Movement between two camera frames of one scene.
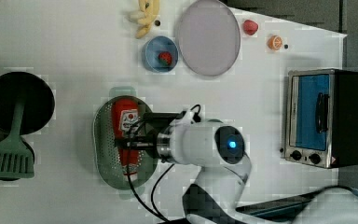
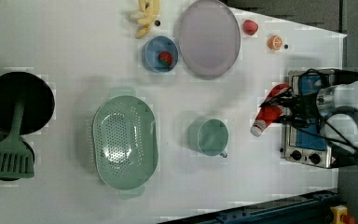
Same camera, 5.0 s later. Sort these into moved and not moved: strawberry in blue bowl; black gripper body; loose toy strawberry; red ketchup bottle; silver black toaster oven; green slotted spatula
Moved: black gripper body; red ketchup bottle
Not moved: green slotted spatula; loose toy strawberry; silver black toaster oven; strawberry in blue bowl
